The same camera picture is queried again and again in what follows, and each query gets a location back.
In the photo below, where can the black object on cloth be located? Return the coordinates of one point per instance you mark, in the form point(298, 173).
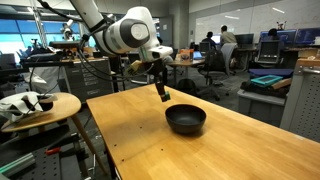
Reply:
point(46, 103)

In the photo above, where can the wide computer monitor blue screen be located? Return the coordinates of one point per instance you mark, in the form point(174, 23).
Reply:
point(307, 36)

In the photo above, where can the grey drawer cabinet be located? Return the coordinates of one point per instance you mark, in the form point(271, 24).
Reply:
point(85, 83)

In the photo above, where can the aluminium extrusion bar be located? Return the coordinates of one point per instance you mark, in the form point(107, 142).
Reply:
point(16, 165)

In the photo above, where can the teal tray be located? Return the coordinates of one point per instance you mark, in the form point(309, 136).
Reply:
point(266, 80)

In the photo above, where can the person with dark hair at monitors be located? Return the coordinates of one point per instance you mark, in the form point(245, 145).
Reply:
point(273, 33)

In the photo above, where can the grey plastic storage bin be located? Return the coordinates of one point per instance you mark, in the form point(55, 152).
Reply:
point(261, 106)

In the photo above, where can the black bowl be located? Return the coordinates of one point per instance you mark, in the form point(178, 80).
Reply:
point(185, 117)

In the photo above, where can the dark blue folded fabric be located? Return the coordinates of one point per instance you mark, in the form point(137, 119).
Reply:
point(270, 72)

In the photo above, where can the wrist camera with yellow mount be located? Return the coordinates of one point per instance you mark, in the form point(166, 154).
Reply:
point(135, 67)

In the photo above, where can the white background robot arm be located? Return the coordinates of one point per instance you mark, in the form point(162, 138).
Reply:
point(67, 30)

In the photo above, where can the black office chair with jacket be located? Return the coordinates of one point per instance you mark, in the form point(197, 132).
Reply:
point(215, 68)

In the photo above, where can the orange box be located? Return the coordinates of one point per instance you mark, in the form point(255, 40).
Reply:
point(186, 55)

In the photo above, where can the round wooden office desk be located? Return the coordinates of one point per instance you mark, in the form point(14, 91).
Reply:
point(186, 63)

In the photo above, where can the standing person in olive shirt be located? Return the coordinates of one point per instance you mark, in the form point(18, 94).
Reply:
point(227, 36)

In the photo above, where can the round wooden side table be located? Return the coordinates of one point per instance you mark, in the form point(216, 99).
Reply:
point(56, 110)

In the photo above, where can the grey office chair with mesh back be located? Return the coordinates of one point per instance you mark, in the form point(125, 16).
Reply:
point(268, 51)

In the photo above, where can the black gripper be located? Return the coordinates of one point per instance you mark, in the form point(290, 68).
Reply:
point(157, 70)

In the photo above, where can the seated person in dark top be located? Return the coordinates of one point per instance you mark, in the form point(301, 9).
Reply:
point(209, 40)

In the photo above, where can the perforated grey metal cabinet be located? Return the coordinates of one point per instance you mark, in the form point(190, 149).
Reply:
point(303, 100)

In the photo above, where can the black backpack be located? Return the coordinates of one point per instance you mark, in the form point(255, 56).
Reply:
point(186, 86)

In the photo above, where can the white crumpled cloth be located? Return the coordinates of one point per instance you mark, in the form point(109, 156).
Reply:
point(16, 105)

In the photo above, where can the computer monitor with blue screen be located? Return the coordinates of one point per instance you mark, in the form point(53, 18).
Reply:
point(286, 36)

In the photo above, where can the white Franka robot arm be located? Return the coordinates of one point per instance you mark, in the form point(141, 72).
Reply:
point(126, 31)

